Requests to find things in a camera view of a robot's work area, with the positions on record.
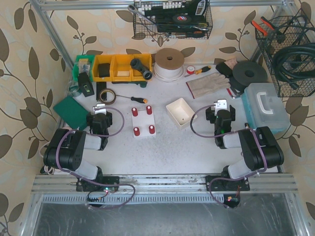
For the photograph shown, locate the wire basket with tools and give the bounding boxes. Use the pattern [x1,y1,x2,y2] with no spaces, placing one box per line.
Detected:
[127,0,213,42]

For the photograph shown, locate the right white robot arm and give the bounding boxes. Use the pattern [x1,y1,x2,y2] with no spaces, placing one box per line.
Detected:
[189,103,284,182]

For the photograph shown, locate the white cord bundle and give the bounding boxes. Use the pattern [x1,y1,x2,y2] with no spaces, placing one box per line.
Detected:
[39,144,62,176]

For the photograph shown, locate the green storage bin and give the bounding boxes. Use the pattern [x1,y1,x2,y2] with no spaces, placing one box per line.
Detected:
[72,55,95,82]

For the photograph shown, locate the orange tipped black screwdriver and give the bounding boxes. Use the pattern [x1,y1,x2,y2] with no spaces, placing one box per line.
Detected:
[117,95,148,104]

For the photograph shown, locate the brown tape roll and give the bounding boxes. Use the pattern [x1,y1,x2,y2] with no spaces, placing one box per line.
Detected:
[98,88,117,105]

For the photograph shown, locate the white spring tray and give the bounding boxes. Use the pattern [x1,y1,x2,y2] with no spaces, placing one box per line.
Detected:
[166,98,194,130]

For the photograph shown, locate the orange handled pliers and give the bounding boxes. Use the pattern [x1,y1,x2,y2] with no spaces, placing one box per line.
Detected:
[251,16,276,37]

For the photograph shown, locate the black pipe fitting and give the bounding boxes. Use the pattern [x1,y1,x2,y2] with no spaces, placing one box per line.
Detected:
[130,59,153,80]

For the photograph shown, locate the black plastic spool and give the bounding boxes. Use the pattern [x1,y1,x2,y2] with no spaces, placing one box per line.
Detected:
[229,60,268,92]

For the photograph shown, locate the white peg base plate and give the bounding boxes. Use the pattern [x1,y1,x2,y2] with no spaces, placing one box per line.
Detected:
[131,108,156,139]

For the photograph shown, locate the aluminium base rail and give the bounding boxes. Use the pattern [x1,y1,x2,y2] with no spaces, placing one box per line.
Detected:
[31,173,298,205]

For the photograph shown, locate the black green meter device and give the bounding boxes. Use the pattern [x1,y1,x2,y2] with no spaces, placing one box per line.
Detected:
[77,72,95,97]

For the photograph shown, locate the black box in bin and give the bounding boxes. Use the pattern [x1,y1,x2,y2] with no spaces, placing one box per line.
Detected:
[98,63,110,78]

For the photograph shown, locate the red handled hex key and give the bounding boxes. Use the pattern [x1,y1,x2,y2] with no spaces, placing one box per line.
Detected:
[226,88,242,99]

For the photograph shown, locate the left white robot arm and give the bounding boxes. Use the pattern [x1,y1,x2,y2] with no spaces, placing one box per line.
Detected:
[43,107,125,186]

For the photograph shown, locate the large red spring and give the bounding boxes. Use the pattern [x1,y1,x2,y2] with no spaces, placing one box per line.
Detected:
[131,108,138,117]
[146,105,153,115]

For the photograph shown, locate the black coiled hose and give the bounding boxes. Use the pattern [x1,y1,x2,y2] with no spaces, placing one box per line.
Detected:
[273,14,315,84]

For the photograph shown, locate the green foam pad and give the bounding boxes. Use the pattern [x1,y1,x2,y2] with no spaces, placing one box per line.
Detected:
[53,96,89,130]

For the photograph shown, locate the teal plastic case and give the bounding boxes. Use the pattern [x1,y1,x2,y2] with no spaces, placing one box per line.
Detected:
[241,83,290,134]

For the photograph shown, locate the black rectangular block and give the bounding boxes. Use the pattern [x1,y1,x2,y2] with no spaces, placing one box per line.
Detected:
[216,62,233,78]

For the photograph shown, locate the white cable coil spool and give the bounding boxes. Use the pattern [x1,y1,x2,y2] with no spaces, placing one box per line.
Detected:
[154,48,185,83]

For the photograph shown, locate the yellow storage bin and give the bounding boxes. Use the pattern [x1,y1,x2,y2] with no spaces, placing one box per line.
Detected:
[92,54,153,83]

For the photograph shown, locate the wire basket with hose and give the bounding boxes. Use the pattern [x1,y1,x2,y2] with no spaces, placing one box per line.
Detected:
[255,15,315,97]

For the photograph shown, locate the glass jar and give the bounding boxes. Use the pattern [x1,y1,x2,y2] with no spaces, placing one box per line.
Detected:
[68,80,81,97]

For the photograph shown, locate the beige work glove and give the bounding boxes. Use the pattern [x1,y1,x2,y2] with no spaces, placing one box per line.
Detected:
[186,73,230,99]

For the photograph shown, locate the red white tape roll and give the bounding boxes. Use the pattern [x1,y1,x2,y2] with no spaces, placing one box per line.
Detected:
[187,65,195,74]

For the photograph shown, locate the sandpaper sheet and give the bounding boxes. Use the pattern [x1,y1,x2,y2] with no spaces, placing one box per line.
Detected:
[224,58,238,70]

